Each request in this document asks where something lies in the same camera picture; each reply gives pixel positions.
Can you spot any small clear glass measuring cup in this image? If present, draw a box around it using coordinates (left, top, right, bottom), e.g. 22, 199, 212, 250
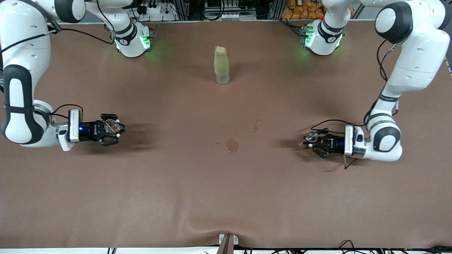
104, 120, 122, 134

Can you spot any green sleeved shaker bottle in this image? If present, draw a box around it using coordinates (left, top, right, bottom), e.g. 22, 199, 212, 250
214, 46, 230, 85

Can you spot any brown table cover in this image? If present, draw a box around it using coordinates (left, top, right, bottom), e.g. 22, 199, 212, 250
0, 20, 452, 249

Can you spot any white power strip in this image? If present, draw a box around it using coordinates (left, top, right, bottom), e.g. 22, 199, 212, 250
136, 4, 170, 16

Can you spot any orange packets pile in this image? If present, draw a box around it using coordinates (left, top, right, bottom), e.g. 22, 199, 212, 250
281, 0, 327, 20

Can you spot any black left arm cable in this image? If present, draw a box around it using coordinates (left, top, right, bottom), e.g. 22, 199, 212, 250
311, 39, 401, 170

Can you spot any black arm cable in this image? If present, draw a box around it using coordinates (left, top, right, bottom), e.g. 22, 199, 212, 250
311, 39, 401, 170
0, 0, 114, 122

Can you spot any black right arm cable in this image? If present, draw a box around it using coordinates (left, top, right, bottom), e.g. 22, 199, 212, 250
0, 0, 114, 122

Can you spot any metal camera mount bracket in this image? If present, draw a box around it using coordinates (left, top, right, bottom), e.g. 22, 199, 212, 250
216, 234, 239, 254

